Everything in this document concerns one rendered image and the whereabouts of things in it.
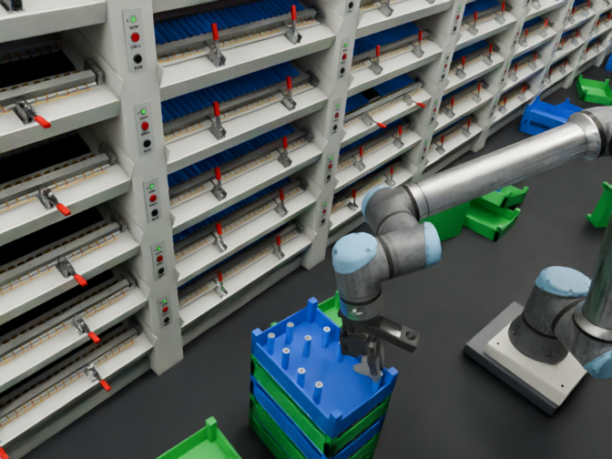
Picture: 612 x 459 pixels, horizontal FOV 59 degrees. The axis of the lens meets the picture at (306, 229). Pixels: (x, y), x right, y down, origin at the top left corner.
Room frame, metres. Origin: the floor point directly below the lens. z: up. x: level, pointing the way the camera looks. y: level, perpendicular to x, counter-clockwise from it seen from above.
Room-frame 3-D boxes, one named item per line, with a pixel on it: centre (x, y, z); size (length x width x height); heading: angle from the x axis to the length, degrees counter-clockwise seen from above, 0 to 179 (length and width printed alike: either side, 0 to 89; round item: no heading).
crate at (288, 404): (0.83, -0.07, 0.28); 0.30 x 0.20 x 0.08; 44
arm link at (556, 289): (1.21, -0.79, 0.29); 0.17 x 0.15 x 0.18; 19
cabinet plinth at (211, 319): (1.94, -0.18, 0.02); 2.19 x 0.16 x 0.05; 142
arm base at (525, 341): (1.21, -0.79, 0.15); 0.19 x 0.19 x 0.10
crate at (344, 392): (0.83, -0.07, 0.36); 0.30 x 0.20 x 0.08; 44
